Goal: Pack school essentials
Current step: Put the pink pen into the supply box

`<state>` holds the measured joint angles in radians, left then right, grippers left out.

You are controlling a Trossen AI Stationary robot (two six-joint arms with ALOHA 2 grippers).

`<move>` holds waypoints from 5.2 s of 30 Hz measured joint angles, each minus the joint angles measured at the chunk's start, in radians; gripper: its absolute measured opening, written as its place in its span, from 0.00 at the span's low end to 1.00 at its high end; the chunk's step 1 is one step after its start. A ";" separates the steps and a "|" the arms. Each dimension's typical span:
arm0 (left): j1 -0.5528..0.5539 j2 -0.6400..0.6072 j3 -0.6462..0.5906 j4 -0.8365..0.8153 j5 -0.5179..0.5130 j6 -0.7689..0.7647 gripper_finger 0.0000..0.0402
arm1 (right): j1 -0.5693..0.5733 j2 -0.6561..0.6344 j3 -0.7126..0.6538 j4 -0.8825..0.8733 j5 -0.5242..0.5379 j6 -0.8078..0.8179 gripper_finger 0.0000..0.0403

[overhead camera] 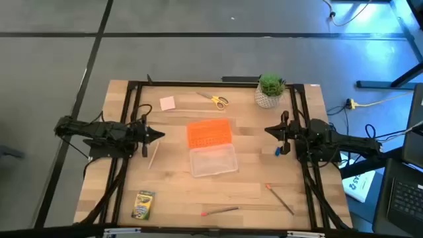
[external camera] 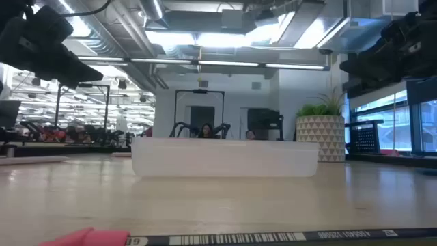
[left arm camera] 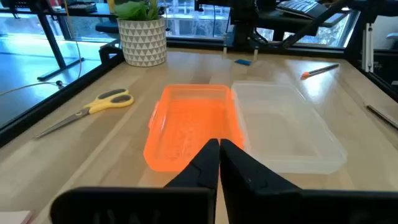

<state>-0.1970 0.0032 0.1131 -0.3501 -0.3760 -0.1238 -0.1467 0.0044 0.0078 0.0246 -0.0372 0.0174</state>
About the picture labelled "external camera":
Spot black perforated cart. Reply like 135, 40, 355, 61
344, 119, 385, 155

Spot black background equipment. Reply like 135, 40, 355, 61
247, 108, 285, 141

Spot clear plastic pencil box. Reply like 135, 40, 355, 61
131, 136, 320, 178

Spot black pencil pink eraser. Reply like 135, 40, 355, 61
38, 226, 437, 246

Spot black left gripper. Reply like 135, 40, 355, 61
0, 5, 104, 90

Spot black aluminium table frame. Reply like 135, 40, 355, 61
0, 143, 437, 169

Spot black background monitor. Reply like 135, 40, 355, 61
0, 100, 22, 130

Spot green plant white patterned pot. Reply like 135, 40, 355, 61
295, 89, 346, 163

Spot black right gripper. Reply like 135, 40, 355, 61
340, 11, 437, 90

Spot black background stand frame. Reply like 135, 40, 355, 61
54, 83, 111, 146

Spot silver ceiling duct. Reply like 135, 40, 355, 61
138, 0, 170, 30

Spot black background station frame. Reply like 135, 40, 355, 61
173, 89, 226, 139

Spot glass window wall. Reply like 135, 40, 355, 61
350, 80, 437, 155

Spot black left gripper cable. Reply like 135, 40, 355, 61
60, 0, 114, 18

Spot long ceiling light bar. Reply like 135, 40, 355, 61
77, 55, 331, 72

